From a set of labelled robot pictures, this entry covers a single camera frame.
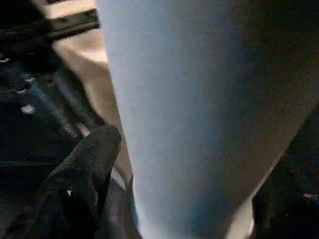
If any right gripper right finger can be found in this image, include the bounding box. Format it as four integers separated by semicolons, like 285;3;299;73
253;194;319;239

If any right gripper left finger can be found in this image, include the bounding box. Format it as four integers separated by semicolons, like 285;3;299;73
9;124;122;239

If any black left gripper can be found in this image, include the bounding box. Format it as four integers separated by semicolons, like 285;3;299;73
0;8;100;180

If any white plastic table top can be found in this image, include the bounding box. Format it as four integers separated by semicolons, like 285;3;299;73
42;0;135;190

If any white plastic table leg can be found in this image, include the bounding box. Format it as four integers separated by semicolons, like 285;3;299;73
96;0;319;239

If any black work mat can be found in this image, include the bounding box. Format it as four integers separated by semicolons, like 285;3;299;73
0;104;319;239

